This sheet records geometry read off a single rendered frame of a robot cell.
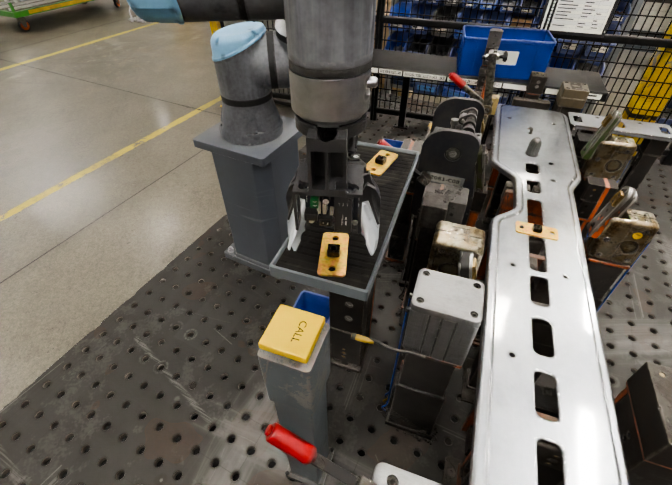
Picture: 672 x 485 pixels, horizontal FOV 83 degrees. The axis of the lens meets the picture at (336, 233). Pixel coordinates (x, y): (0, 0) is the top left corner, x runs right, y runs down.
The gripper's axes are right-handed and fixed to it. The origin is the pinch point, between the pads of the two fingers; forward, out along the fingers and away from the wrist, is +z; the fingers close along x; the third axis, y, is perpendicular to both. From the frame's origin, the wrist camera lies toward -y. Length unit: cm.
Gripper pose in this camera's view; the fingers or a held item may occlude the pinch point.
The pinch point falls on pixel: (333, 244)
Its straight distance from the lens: 52.0
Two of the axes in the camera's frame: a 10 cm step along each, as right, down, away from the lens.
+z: 0.0, 7.4, 6.7
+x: 10.0, 0.5, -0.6
